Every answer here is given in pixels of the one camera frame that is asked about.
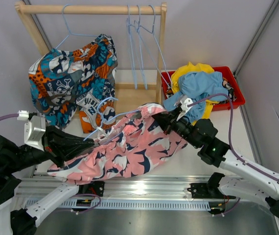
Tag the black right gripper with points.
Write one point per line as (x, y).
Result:
(167, 120)

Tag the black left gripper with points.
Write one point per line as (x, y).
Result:
(60, 145)

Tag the pink white patterned shorts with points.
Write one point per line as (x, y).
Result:
(134, 146)

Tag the white wire hanger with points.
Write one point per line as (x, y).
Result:
(102, 131)

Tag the light blue shorts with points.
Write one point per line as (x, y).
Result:
(185, 88)

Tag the yellow shorts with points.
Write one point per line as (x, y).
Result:
(199, 75)

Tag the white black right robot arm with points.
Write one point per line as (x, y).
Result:
(217, 153)

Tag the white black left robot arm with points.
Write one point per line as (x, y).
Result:
(15, 158)

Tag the blue orange patchwork shorts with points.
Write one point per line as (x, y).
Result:
(63, 83)

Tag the red plastic bin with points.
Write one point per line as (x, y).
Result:
(229, 80)

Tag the wooden clothes rack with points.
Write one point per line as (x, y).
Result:
(128, 96)

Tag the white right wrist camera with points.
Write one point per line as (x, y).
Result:
(184, 103)

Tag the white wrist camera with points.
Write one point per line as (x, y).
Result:
(34, 129)
(184, 103)

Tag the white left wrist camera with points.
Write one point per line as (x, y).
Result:
(34, 129)

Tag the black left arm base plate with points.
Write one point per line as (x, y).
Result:
(96, 187)

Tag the slotted cable duct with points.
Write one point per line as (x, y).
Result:
(137, 205)

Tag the aluminium mounting rail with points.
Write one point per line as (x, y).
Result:
(140, 188)

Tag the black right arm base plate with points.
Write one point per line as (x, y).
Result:
(209, 190)

